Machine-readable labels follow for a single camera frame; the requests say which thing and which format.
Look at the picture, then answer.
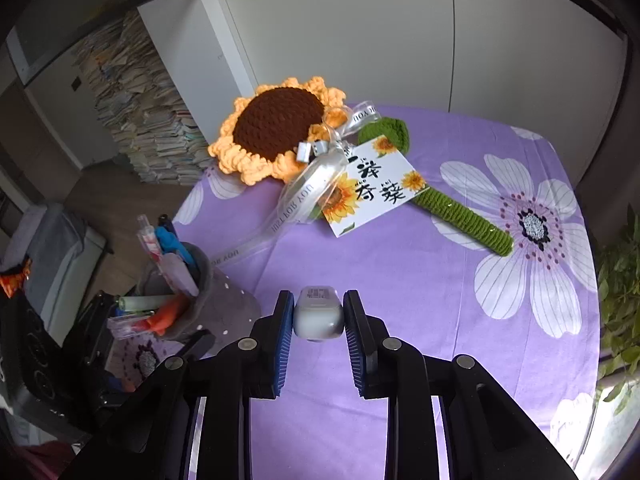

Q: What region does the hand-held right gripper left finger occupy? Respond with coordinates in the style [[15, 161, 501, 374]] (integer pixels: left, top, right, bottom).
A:
[[75, 290, 296, 480]]

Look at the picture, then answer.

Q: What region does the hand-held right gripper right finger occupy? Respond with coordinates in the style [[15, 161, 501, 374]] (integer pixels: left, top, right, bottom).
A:
[[342, 290, 576, 480]]

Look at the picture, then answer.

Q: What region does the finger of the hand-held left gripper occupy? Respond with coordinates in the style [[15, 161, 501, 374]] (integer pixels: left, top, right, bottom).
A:
[[75, 290, 123, 361], [96, 329, 217, 402]]

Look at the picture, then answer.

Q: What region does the red pen with clear cap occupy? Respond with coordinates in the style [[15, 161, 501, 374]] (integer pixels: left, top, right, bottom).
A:
[[106, 310, 156, 337]]

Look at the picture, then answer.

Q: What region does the orange pen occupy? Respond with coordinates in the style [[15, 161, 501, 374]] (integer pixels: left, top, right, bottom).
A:
[[145, 296, 188, 336]]

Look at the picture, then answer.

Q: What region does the grey dotted felt pen holder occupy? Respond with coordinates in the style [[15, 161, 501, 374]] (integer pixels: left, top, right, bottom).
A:
[[135, 242, 263, 356]]

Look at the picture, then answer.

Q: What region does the white labelled tube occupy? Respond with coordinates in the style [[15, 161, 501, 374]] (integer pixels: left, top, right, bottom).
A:
[[293, 286, 345, 342]]

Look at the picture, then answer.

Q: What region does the green highlighter pen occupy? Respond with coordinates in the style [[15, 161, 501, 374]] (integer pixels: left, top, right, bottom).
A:
[[117, 295, 173, 312]]

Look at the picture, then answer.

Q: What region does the pink strawberry print pen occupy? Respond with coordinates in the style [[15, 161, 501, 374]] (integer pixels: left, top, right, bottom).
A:
[[137, 214, 166, 266]]

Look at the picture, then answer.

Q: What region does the blue pen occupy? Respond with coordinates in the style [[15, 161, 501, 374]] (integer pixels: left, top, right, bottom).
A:
[[154, 226, 198, 268]]

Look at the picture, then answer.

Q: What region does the orange cloth item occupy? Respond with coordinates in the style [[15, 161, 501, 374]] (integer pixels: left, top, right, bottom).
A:
[[0, 260, 31, 298]]

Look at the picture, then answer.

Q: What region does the purple floral tablecloth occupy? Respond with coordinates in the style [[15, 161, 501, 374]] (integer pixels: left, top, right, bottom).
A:
[[172, 102, 601, 480]]

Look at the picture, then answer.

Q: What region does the grey upholstered chair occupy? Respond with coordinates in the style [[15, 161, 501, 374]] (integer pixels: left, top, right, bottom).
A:
[[0, 202, 108, 321]]

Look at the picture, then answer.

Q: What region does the red cloth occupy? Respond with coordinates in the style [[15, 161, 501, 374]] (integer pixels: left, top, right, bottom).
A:
[[15, 440, 76, 480]]

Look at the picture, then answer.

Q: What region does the clear printed ribbon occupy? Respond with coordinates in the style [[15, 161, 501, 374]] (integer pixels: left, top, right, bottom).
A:
[[207, 100, 381, 266]]

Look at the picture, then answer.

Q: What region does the white sunflower greeting card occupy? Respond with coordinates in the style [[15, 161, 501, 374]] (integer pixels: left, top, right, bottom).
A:
[[322, 140, 431, 237]]

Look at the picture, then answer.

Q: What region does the tall pile of paper booklets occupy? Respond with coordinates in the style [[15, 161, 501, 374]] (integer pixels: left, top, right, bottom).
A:
[[72, 10, 208, 186]]

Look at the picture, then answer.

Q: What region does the crochet sunflower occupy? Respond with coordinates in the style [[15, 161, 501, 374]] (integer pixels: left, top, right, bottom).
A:
[[207, 76, 515, 257]]

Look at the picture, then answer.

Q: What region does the green climbing plant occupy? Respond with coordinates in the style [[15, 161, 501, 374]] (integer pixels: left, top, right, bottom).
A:
[[595, 205, 640, 411]]

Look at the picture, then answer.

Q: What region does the dark glass cabinet door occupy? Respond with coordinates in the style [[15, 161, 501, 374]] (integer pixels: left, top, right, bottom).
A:
[[10, 0, 241, 86]]

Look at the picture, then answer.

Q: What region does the grey pink curtain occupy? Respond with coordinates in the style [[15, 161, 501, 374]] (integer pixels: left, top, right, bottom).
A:
[[575, 35, 640, 211]]

